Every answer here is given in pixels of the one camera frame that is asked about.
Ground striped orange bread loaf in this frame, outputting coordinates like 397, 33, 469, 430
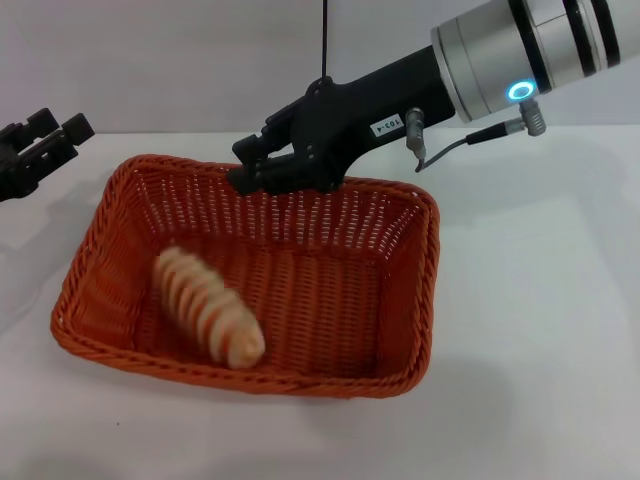
153, 245, 267, 371

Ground orange woven rectangular basket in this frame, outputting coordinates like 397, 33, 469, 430
49, 153, 442, 400

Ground grey cable with metal plugs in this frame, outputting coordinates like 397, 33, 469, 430
404, 101, 547, 174

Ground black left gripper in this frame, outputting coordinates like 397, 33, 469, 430
0, 106, 97, 202

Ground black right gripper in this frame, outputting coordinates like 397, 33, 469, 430
226, 45, 459, 197

